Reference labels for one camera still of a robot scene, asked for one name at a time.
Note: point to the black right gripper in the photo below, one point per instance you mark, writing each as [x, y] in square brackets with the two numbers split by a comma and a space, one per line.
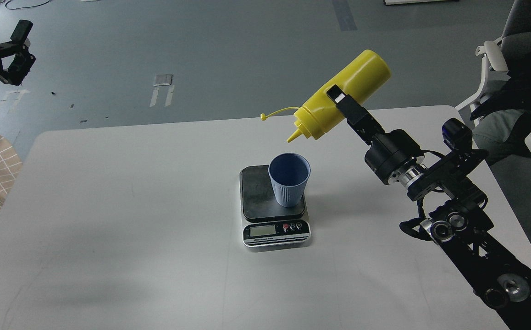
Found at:
[390, 153]

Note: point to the yellow squeeze bottle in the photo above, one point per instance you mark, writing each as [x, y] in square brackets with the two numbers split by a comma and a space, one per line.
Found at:
[319, 114]

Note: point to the blue ribbed plastic cup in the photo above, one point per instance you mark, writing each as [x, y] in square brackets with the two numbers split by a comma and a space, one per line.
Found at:
[289, 174]

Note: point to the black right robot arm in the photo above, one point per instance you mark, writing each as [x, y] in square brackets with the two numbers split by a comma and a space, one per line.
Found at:
[450, 205]

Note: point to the digital kitchen scale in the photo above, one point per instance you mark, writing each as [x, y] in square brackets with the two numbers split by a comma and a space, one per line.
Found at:
[267, 225]

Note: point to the grey floor plate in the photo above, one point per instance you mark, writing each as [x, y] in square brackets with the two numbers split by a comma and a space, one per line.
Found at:
[163, 80]

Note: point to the grey office chair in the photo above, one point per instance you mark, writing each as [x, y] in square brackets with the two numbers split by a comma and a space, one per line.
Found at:
[502, 103]

